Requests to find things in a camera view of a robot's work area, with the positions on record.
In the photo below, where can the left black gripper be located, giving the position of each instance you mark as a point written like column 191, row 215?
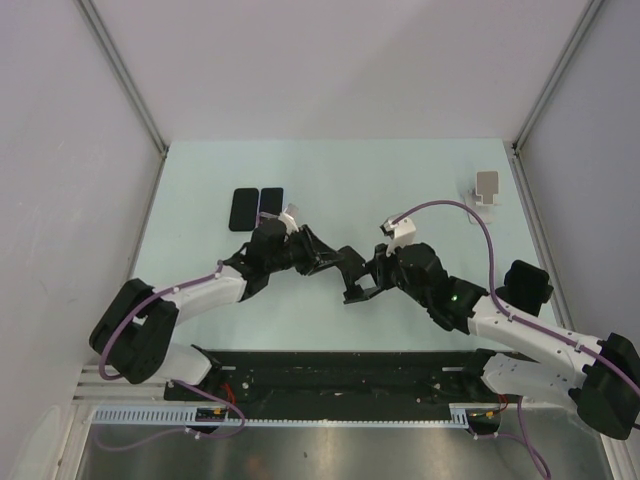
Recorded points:
column 315, row 251

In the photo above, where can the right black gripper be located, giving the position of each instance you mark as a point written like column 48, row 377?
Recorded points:
column 379, row 264

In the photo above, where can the black phone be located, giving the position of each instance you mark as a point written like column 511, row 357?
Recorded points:
column 243, row 212

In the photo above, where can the white phone stand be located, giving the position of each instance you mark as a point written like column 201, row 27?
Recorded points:
column 482, row 198

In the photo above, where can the black phone stand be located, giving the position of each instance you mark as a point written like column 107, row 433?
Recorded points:
column 526, row 287

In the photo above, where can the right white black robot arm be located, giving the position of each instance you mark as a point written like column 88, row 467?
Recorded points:
column 596, row 378

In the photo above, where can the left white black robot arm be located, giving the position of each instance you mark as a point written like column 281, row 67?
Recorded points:
column 134, row 336

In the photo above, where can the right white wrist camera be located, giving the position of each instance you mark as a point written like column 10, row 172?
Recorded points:
column 400, row 232

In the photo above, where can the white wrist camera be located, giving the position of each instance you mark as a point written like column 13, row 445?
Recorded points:
column 288, row 218
column 400, row 232

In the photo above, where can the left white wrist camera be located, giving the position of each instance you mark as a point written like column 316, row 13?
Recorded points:
column 288, row 218

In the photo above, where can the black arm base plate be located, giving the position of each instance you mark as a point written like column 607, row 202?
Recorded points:
column 346, row 385

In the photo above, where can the white slotted cable duct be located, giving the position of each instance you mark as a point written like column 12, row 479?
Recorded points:
column 211, row 416

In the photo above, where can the right aluminium frame post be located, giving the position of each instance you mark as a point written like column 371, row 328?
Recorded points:
column 577, row 37

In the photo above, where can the aluminium frame post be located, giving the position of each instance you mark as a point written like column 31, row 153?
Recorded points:
column 99, row 30
column 577, row 37

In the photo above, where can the left aluminium frame post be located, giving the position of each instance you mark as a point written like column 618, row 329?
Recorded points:
column 99, row 30

